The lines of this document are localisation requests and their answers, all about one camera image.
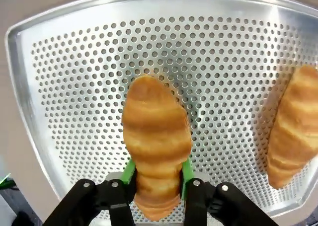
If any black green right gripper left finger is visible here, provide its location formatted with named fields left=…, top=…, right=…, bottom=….
left=42, top=158, right=137, bottom=226

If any small green plastic piece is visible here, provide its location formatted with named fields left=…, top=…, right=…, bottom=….
left=0, top=172, right=12, bottom=187

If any golden brown croissant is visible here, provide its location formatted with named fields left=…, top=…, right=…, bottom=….
left=121, top=75, right=193, bottom=222
left=266, top=64, right=318, bottom=190

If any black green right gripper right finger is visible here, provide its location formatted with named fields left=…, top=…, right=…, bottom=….
left=180, top=158, right=279, bottom=226

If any perforated aluminium baking tray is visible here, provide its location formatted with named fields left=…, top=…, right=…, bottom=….
left=4, top=0, right=318, bottom=218

